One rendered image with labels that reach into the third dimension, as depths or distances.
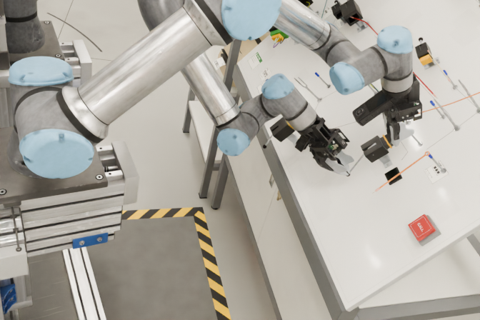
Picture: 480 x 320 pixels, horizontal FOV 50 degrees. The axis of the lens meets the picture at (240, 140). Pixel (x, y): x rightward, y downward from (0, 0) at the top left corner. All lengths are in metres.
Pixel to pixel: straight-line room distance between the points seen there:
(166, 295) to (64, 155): 1.51
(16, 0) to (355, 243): 1.10
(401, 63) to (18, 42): 0.99
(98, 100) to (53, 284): 1.31
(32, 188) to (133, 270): 1.36
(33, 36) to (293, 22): 0.74
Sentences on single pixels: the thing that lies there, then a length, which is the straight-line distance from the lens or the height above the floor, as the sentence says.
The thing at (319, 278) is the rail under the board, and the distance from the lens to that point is 1.51.
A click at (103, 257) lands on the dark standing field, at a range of 2.48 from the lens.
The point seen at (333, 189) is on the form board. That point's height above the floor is 0.96.
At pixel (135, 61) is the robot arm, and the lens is 0.91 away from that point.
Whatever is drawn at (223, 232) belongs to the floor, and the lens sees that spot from 2.64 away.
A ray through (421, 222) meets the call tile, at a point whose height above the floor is 1.12.
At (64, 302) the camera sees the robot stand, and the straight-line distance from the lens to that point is 2.10.
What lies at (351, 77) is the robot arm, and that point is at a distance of 1.17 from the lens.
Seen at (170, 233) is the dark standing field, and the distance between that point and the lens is 2.58.
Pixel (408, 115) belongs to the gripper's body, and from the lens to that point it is 1.38.
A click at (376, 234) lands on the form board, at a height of 1.00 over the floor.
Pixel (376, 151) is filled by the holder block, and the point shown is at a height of 1.16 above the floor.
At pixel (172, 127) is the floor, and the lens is 3.19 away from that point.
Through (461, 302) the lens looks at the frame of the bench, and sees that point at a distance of 1.71.
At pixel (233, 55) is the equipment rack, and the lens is 2.24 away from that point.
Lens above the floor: 1.96
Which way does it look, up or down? 38 degrees down
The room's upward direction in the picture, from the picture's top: 14 degrees clockwise
